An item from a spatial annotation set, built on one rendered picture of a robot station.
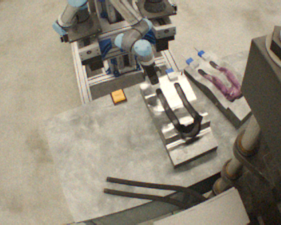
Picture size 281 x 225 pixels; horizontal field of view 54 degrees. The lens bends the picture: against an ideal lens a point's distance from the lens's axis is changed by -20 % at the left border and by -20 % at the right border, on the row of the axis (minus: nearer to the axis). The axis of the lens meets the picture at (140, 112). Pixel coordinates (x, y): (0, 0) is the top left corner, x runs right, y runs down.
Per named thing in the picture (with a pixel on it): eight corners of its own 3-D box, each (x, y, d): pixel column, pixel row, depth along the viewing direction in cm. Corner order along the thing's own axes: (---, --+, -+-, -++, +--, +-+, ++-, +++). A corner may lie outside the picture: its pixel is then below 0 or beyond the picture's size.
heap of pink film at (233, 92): (201, 78, 192) (201, 69, 185) (219, 63, 196) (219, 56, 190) (229, 106, 181) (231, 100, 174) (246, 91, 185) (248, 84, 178)
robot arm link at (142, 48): (138, 35, 153) (153, 42, 151) (142, 46, 164) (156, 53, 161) (129, 47, 152) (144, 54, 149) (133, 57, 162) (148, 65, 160)
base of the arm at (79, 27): (71, 23, 201) (68, 13, 192) (91, 15, 202) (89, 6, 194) (73, 36, 193) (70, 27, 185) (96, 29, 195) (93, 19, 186)
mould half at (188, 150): (140, 93, 196) (138, 80, 185) (181, 79, 199) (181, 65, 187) (174, 169, 172) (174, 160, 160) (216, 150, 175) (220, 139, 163)
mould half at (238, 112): (183, 73, 201) (183, 63, 192) (211, 55, 208) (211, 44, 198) (237, 129, 180) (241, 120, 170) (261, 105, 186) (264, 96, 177)
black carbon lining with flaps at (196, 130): (154, 92, 188) (152, 82, 180) (180, 82, 190) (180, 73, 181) (178, 145, 171) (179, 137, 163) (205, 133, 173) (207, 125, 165)
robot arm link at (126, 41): (127, 35, 167) (144, 42, 164) (114, 48, 163) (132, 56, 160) (126, 25, 161) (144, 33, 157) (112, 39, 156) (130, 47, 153)
